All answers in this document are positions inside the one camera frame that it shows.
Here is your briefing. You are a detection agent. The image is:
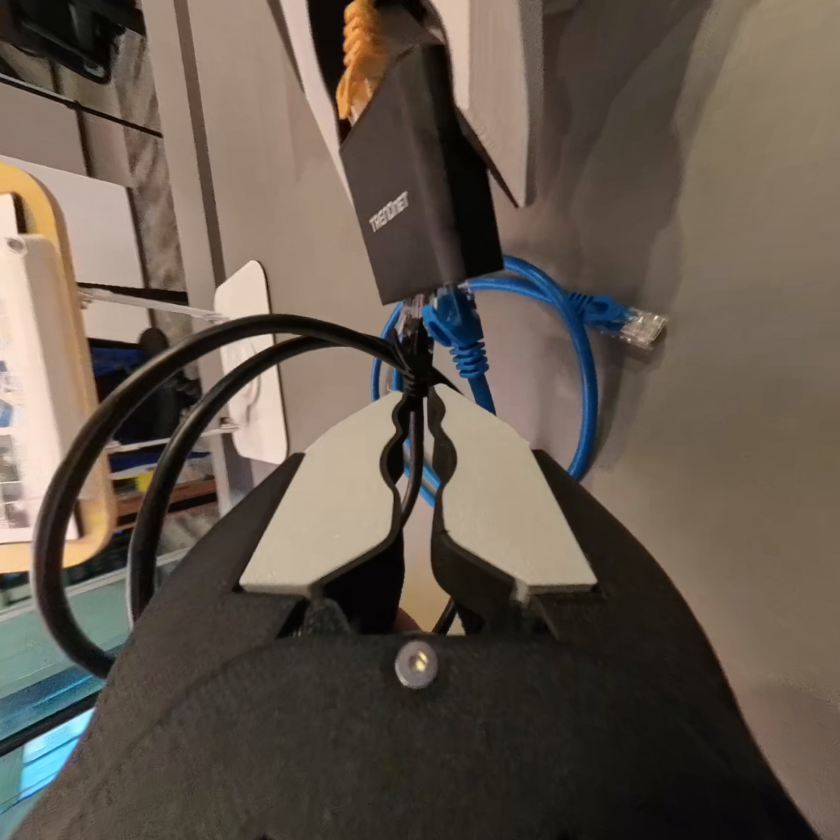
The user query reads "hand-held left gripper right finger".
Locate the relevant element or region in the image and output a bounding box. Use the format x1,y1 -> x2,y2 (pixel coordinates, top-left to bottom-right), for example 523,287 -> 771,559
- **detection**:
425,384 -> 599,618

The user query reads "white printed sign panel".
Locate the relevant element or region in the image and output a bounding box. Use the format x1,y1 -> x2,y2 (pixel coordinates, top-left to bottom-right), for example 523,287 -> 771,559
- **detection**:
0,235 -> 86,546

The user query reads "white rounded pad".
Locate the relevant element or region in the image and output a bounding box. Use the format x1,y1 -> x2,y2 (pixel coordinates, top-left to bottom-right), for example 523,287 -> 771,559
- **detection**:
213,261 -> 290,463

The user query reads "black ethernet cable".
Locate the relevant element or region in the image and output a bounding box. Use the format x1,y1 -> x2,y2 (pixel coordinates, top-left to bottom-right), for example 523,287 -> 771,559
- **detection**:
31,298 -> 460,680

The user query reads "wooden sign frame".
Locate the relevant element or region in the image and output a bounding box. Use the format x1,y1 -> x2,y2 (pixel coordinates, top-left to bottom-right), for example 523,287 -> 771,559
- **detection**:
0,163 -> 119,572

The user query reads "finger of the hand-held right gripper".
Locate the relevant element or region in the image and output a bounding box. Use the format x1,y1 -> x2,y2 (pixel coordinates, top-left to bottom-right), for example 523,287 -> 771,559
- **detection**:
269,0 -> 349,142
430,0 -> 547,210

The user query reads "blue ethernet cable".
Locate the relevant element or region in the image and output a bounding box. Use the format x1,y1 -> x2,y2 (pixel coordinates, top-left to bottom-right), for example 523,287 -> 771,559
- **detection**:
369,255 -> 670,506

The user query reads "black ethernet splitter box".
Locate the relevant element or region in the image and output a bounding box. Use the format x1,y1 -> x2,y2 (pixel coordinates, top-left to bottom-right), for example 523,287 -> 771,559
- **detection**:
338,42 -> 506,306

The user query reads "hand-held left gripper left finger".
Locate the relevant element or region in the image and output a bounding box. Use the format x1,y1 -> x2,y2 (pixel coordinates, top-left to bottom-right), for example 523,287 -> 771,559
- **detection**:
239,392 -> 411,599

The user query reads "orange ethernet cable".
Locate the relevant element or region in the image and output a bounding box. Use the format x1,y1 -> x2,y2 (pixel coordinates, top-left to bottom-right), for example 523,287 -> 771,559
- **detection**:
335,0 -> 388,122

